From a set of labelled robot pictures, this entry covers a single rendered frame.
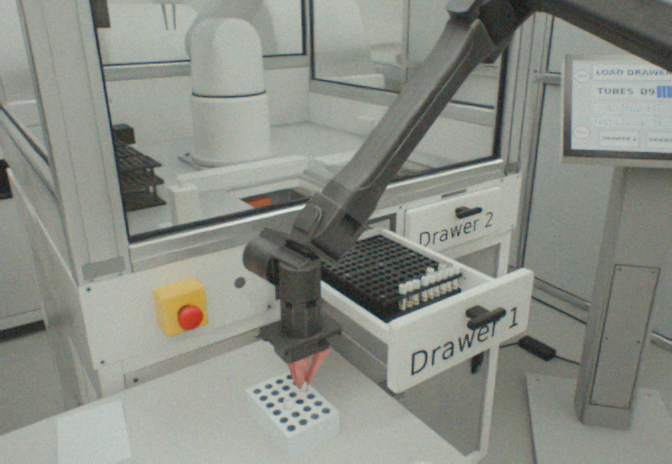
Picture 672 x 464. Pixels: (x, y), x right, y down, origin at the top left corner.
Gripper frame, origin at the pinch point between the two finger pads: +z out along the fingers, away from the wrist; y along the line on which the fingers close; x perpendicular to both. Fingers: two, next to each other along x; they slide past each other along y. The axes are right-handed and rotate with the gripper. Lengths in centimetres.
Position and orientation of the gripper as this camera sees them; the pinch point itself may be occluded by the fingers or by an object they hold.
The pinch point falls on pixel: (301, 380)
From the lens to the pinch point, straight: 84.8
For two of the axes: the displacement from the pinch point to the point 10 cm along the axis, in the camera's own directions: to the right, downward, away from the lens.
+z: -0.1, 9.3, 3.7
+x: 5.6, 3.1, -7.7
